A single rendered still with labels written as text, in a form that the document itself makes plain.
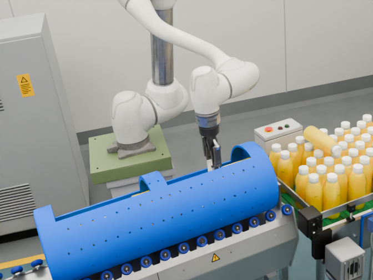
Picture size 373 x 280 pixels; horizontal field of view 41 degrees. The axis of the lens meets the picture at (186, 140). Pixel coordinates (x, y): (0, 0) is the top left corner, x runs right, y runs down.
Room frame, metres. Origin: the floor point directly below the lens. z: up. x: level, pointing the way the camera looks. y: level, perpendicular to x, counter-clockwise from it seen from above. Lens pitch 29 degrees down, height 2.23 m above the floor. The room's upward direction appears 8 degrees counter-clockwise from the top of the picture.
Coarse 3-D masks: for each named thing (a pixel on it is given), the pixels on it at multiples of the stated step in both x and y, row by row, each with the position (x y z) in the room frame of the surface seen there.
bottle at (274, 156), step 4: (272, 152) 1.90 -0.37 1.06; (276, 152) 1.88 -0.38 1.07; (272, 156) 1.88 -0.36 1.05; (276, 156) 1.87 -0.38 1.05; (272, 160) 1.88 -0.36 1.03; (276, 160) 1.87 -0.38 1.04; (272, 164) 1.88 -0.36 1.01; (276, 164) 1.87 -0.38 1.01; (276, 168) 1.87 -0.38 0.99; (276, 172) 1.87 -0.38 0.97
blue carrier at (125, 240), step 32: (256, 160) 1.61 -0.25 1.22; (160, 192) 1.48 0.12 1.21; (192, 192) 1.49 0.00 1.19; (224, 192) 1.50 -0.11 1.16; (256, 192) 1.53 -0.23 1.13; (64, 224) 1.37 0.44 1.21; (96, 224) 1.38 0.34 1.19; (128, 224) 1.39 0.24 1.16; (160, 224) 1.41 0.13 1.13; (192, 224) 1.44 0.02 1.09; (224, 224) 1.50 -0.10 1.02; (64, 256) 1.31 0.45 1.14; (96, 256) 1.33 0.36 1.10; (128, 256) 1.37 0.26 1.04
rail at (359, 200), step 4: (372, 192) 1.62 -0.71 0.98; (364, 196) 1.61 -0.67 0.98; (368, 196) 1.61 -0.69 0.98; (372, 196) 1.61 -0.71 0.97; (352, 200) 1.59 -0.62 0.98; (356, 200) 1.59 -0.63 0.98; (360, 200) 1.60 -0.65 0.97; (364, 200) 1.60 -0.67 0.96; (368, 200) 1.61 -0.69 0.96; (340, 204) 1.57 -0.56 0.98; (344, 204) 1.57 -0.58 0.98; (356, 204) 1.59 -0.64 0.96; (332, 208) 1.56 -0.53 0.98; (336, 208) 1.56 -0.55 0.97; (340, 208) 1.57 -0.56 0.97; (344, 208) 1.57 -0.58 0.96; (320, 212) 1.54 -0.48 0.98; (324, 212) 1.54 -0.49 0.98; (328, 212) 1.55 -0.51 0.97; (332, 212) 1.55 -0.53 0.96; (336, 212) 1.56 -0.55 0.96; (324, 216) 1.54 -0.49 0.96; (328, 216) 1.55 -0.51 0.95
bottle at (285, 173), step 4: (280, 156) 1.84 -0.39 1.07; (280, 160) 1.83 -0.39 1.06; (284, 160) 1.82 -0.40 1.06; (288, 160) 1.82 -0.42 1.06; (280, 164) 1.82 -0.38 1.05; (284, 164) 1.81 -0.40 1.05; (288, 164) 1.80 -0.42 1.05; (292, 164) 1.81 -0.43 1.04; (280, 168) 1.81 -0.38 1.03; (284, 168) 1.80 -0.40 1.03; (288, 168) 1.80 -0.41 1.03; (292, 168) 1.81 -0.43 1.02; (280, 172) 1.81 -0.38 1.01; (284, 172) 1.80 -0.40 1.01; (288, 172) 1.80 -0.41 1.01; (292, 172) 1.81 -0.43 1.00; (280, 176) 1.81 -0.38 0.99; (284, 176) 1.80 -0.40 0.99; (288, 176) 1.80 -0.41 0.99; (292, 176) 1.81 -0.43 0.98; (284, 180) 1.80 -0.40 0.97; (288, 180) 1.80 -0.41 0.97; (292, 180) 1.81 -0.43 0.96; (288, 184) 1.80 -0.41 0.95; (292, 184) 1.81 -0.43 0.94; (292, 188) 1.81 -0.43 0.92; (284, 192) 1.80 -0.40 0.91
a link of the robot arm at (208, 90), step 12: (192, 72) 1.64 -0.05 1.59; (204, 72) 1.61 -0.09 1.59; (192, 84) 1.62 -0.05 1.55; (204, 84) 1.59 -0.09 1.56; (216, 84) 1.60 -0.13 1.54; (228, 84) 1.63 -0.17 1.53; (192, 96) 1.61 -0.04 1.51; (204, 96) 1.58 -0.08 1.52; (216, 96) 1.60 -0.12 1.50; (228, 96) 1.63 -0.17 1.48; (204, 108) 1.59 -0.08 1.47; (216, 108) 1.60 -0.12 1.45
